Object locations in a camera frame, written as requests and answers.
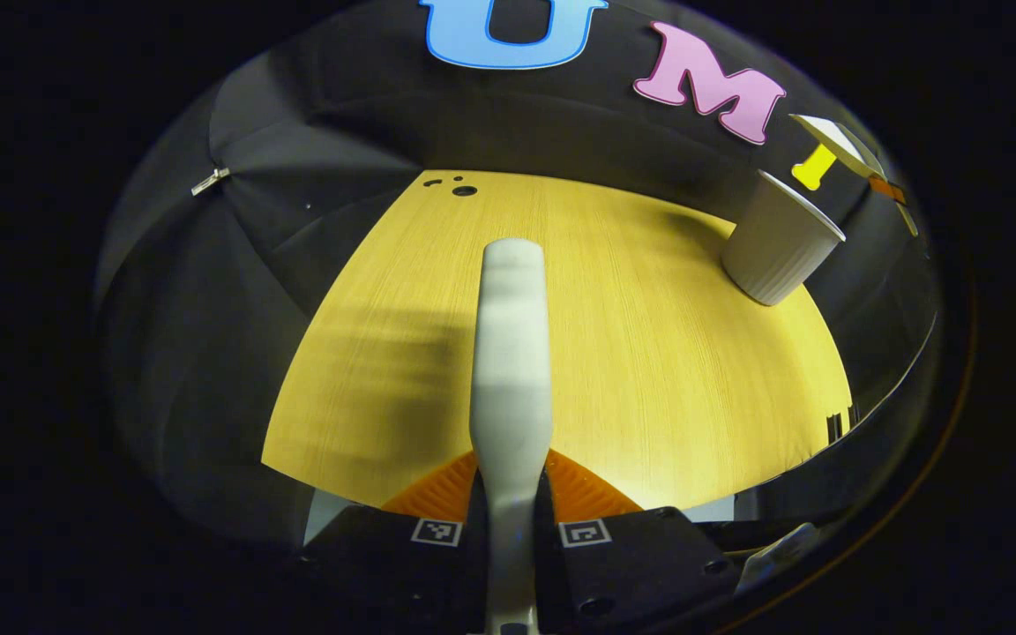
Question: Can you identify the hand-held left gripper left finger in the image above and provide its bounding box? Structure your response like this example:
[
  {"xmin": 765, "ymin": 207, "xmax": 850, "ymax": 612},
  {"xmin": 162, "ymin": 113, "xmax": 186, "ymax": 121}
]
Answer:
[{"xmin": 299, "ymin": 452, "xmax": 489, "ymax": 635}]

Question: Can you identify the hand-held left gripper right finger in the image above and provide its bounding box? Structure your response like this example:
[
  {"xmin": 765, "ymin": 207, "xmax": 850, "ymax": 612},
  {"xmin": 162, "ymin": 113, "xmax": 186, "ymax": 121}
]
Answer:
[{"xmin": 533, "ymin": 450, "xmax": 743, "ymax": 635}]

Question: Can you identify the white plastic dustpan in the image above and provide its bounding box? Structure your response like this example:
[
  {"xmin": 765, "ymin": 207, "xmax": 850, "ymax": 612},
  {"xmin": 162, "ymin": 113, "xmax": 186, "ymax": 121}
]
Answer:
[{"xmin": 788, "ymin": 113, "xmax": 921, "ymax": 239}]

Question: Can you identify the small white broom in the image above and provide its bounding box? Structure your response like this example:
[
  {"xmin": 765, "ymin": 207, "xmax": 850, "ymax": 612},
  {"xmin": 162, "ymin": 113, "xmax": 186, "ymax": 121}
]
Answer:
[{"xmin": 469, "ymin": 237, "xmax": 556, "ymax": 635}]

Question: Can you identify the wooden desktop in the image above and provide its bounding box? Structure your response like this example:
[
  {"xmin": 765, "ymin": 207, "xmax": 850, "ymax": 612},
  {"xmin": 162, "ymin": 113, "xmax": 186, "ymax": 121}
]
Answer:
[{"xmin": 261, "ymin": 169, "xmax": 854, "ymax": 513}]

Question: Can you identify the black backdrop cloth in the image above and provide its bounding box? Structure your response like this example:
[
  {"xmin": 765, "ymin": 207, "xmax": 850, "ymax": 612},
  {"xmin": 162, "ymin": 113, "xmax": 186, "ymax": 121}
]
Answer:
[{"xmin": 93, "ymin": 0, "xmax": 943, "ymax": 548}]

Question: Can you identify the silver binder clip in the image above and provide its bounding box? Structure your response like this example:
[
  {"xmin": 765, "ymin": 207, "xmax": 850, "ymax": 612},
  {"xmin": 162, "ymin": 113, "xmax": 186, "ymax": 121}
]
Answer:
[{"xmin": 190, "ymin": 167, "xmax": 232, "ymax": 198}]

